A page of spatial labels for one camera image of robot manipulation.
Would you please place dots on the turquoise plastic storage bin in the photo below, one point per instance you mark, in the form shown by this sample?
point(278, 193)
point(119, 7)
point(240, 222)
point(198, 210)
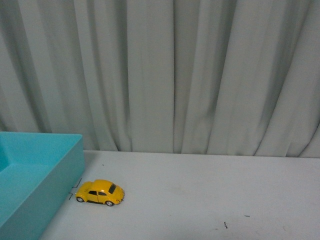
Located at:
point(37, 173)

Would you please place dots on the white pleated curtain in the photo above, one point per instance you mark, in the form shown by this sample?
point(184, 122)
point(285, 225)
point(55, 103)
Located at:
point(215, 77)

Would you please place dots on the yellow beetle toy car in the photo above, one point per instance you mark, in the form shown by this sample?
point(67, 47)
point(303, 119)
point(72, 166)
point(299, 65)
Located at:
point(100, 191)

